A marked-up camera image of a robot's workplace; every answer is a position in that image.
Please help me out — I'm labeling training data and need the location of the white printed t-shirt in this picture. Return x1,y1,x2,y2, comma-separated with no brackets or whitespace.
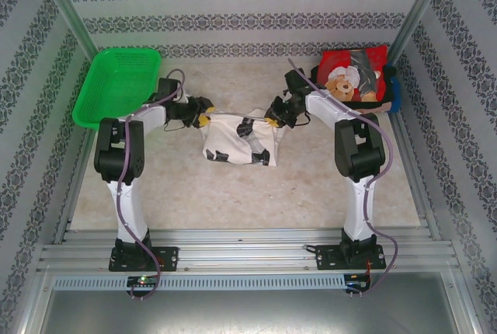
201,107,287,168

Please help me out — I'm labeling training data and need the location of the red teddy bear t-shirt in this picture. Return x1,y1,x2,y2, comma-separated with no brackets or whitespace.
315,45,389,103

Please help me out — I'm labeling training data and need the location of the green plastic basket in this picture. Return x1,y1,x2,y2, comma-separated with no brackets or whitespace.
72,48,162,131

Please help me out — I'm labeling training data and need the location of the blue folded t-shirt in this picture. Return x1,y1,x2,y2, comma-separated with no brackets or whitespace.
388,75,403,112

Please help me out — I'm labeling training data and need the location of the left circuit board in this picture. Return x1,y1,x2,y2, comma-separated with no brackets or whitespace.
127,275,160,287

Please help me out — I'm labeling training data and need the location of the circuit board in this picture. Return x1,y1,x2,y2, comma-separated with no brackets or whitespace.
345,273,372,292
127,275,160,287

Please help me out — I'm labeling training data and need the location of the right circuit board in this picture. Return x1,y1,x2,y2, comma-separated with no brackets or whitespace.
345,273,372,292

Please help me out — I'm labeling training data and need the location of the grey metal sheet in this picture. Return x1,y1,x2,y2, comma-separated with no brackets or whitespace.
36,287,481,334

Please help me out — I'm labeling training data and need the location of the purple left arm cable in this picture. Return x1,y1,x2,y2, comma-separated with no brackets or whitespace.
116,68,186,300

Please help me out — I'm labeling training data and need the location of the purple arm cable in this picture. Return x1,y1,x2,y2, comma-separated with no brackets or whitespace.
116,68,186,300
287,58,401,298

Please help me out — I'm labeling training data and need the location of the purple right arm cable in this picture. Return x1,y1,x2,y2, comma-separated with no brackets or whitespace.
287,58,401,298

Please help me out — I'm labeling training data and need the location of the aluminium mounting rail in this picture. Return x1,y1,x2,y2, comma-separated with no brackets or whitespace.
38,228,455,273

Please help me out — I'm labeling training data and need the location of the aluminium side rail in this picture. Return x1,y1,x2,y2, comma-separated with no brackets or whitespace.
52,57,102,245

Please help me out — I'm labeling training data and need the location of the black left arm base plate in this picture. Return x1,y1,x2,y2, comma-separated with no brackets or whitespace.
108,246,179,273

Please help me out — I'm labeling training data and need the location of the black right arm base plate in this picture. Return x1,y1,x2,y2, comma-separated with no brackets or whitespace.
314,244,388,271

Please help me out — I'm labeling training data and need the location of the aluminium frame post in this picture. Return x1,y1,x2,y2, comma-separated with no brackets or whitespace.
40,0,104,63
388,0,455,67

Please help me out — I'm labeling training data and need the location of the slotted grey cable duct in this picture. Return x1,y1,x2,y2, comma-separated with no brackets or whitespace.
52,274,346,291

